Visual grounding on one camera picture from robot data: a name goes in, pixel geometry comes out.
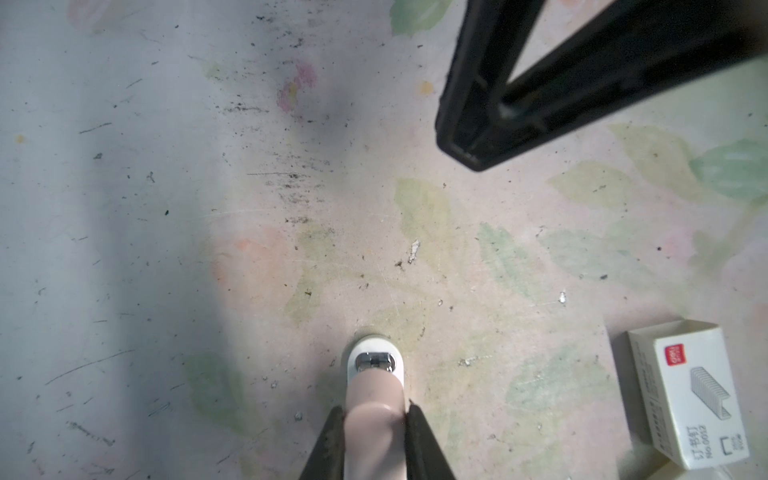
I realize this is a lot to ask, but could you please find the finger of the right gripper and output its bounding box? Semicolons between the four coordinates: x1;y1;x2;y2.
479;1;767;170
435;1;544;171

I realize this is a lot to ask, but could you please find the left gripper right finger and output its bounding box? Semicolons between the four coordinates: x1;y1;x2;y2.
404;402;456;480

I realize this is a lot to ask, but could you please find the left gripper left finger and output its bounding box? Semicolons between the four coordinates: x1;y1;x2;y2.
299;406;345;480

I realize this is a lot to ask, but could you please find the pink stapler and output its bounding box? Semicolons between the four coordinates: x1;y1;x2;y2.
343;335;407;479

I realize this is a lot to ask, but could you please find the white staple box sleeve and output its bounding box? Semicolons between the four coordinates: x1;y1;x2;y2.
628;319;750;470

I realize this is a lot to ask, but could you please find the white staple box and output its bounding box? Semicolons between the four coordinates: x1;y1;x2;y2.
647;462;734;480

